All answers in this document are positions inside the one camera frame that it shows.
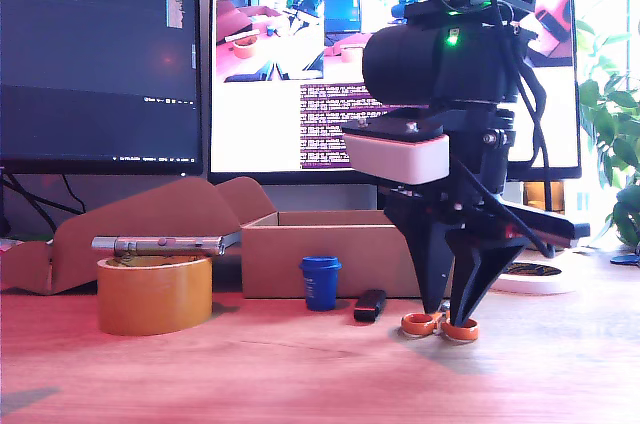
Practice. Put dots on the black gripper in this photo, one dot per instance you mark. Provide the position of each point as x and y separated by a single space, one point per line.
560 229

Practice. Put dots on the brown cardboard box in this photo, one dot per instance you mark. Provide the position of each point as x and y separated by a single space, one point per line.
325 259

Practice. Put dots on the flat white tape roll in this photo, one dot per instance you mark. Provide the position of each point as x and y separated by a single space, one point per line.
540 286

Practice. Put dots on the black USB stick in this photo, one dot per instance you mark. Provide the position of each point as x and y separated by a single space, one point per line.
369 306

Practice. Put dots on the small blue lidded cup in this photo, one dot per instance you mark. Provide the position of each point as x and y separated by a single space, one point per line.
320 284

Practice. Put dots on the small blue flat object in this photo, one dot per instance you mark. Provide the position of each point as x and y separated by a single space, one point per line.
625 260

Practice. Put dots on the green leafy plant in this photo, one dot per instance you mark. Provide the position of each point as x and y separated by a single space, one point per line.
612 124

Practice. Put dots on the bright screen Huawei monitor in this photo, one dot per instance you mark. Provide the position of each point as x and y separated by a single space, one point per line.
260 134

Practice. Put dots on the wide orange tape roll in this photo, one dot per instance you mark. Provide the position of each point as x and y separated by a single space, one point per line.
155 299

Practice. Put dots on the silver metal flashlight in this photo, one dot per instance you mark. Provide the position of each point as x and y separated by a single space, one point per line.
150 244

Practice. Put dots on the dark screen computer monitor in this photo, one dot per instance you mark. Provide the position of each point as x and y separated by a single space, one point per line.
90 69

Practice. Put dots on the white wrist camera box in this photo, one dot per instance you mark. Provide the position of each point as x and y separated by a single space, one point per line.
400 159

